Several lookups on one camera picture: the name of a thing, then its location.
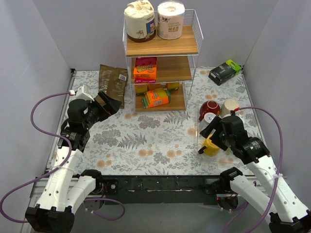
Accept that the beige wrapped toilet paper roll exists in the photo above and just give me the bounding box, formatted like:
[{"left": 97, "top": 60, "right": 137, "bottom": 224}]
[{"left": 124, "top": 0, "right": 156, "bottom": 43}]

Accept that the clear acrylic tray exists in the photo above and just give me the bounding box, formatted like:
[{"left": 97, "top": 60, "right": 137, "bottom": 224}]
[{"left": 195, "top": 101, "right": 240, "bottom": 166}]

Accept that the orange yellow green sponge pack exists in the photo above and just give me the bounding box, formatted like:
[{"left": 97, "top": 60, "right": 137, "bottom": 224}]
[{"left": 141, "top": 88, "right": 171, "bottom": 109}]

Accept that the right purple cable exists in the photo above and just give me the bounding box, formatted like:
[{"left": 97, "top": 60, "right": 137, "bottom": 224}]
[{"left": 221, "top": 106, "right": 284, "bottom": 233}]

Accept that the black green box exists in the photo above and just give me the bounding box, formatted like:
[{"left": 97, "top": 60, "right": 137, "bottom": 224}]
[{"left": 208, "top": 59, "right": 242, "bottom": 86}]

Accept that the grey mug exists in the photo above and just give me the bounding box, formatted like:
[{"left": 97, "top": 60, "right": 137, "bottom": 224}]
[{"left": 198, "top": 113, "right": 216, "bottom": 132}]

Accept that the dark red mug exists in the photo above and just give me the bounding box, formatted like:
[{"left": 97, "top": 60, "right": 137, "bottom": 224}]
[{"left": 199, "top": 100, "right": 221, "bottom": 121}]

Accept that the floral table mat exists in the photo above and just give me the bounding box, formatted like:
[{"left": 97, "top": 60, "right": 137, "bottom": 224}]
[{"left": 74, "top": 67, "right": 251, "bottom": 175}]

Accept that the wire and wood shelf rack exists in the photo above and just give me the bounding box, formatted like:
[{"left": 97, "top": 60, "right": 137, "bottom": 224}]
[{"left": 122, "top": 9, "right": 204, "bottom": 113}]

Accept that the white wrapped toilet paper roll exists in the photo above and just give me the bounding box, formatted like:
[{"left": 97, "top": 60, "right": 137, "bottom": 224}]
[{"left": 157, "top": 0, "right": 185, "bottom": 40}]

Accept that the cream mug upside down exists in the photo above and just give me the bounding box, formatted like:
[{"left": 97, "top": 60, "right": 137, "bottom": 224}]
[{"left": 220, "top": 99, "right": 240, "bottom": 117}]

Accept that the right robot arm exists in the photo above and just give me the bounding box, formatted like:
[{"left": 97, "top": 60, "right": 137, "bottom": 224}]
[{"left": 200, "top": 115, "right": 311, "bottom": 233}]

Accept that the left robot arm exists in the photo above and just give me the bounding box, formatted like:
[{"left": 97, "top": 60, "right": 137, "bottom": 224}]
[{"left": 25, "top": 91, "right": 121, "bottom": 233}]

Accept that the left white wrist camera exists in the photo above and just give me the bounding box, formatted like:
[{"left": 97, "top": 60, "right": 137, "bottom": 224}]
[{"left": 69, "top": 84, "right": 94, "bottom": 101}]

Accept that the brown coffee bag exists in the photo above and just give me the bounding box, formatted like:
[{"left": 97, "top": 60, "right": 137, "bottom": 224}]
[{"left": 99, "top": 64, "right": 128, "bottom": 109}]

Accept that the orange red sponge pack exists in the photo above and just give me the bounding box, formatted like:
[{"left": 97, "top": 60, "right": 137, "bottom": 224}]
[{"left": 133, "top": 57, "right": 157, "bottom": 83}]

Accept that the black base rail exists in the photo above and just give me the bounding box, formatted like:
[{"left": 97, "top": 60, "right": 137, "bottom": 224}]
[{"left": 60, "top": 173, "right": 270, "bottom": 206}]

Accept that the yellow mug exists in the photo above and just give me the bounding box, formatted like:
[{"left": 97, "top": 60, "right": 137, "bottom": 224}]
[{"left": 198, "top": 134, "right": 220, "bottom": 157}]

